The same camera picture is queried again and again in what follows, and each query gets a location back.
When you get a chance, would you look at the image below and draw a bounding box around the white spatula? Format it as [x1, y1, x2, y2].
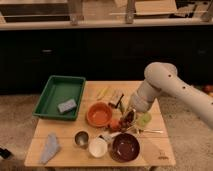
[100, 132, 119, 142]

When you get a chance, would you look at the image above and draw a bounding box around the green plastic tray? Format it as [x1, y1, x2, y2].
[33, 75, 86, 121]

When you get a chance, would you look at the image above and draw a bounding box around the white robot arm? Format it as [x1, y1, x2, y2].
[129, 62, 213, 129]

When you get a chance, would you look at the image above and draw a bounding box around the dark grapes bunch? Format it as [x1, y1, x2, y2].
[119, 118, 132, 132]

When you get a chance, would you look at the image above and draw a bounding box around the metal fork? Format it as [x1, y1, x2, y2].
[136, 129, 164, 134]

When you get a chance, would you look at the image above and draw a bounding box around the blue cloth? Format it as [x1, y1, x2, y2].
[39, 133, 60, 164]

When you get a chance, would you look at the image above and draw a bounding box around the metal cup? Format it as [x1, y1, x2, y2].
[75, 131, 89, 148]

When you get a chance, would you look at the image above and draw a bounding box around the yellow corn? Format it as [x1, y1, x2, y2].
[97, 86, 109, 100]

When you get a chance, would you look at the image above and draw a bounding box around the green apple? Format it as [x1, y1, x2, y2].
[137, 113, 152, 127]

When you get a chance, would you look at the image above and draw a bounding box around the purple bowl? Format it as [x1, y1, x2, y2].
[110, 133, 140, 163]

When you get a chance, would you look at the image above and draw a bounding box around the wooden table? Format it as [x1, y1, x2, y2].
[24, 81, 176, 168]

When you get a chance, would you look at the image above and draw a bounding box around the black cabinet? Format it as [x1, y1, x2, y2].
[0, 26, 213, 94]

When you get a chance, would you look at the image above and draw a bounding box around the blue sponge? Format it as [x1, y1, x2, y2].
[57, 99, 77, 114]

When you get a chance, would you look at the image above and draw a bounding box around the orange bowl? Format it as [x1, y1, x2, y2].
[86, 102, 112, 127]

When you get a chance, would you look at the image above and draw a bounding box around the white cup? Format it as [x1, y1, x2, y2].
[88, 138, 108, 158]

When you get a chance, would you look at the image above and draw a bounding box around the red tomato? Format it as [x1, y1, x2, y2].
[109, 119, 120, 131]

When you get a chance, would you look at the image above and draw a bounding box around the brown striped box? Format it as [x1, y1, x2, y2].
[109, 90, 124, 108]

